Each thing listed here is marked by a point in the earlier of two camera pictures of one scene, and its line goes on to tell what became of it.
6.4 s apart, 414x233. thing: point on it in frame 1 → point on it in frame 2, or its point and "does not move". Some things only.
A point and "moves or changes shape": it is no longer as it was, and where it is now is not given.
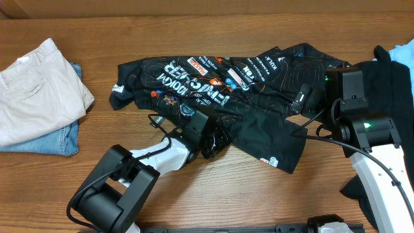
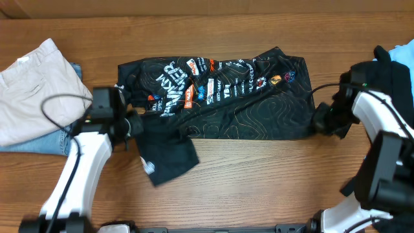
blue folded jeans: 63,142 does not move
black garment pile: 387,92 does not move
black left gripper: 224,138 → 134,120
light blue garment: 404,54 does not move
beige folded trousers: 40,92 does not move
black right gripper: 300,99 → 320,110
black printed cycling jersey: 253,90 moves or changes shape
